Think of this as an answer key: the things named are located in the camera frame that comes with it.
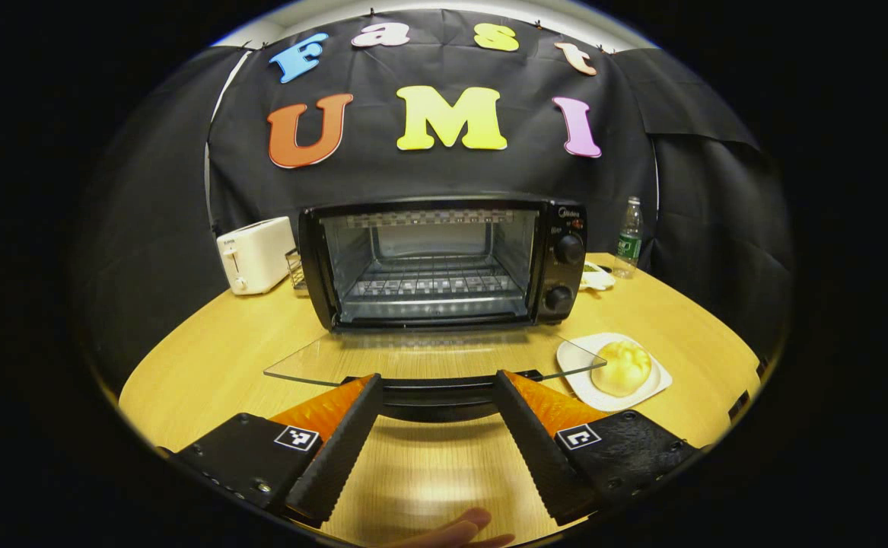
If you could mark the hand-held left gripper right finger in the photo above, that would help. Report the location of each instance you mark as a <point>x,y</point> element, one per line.
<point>539,449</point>

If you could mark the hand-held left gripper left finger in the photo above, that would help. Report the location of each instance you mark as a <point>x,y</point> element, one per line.
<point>337,457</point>

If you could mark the golden bread bun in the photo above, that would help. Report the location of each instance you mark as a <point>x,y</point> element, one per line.
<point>622,369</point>

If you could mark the black electric oven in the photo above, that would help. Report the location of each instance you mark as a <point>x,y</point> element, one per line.
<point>558,251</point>

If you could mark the white square plate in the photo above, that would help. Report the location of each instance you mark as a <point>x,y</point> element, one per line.
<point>577,369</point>

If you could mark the white divided condiment dish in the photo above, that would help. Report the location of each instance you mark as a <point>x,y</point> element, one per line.
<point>596,278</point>

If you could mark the white toaster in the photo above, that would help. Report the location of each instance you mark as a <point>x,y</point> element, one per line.
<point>257,255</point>

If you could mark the clear plastic water bottle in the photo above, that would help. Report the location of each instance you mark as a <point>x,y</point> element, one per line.
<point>628,247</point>

